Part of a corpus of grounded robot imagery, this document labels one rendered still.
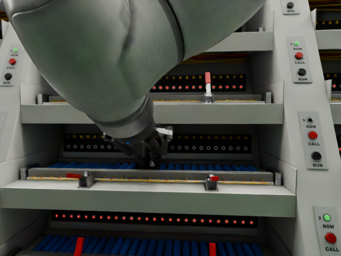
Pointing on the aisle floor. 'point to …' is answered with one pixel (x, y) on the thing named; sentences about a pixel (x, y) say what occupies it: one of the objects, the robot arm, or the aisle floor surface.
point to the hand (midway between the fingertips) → (150, 156)
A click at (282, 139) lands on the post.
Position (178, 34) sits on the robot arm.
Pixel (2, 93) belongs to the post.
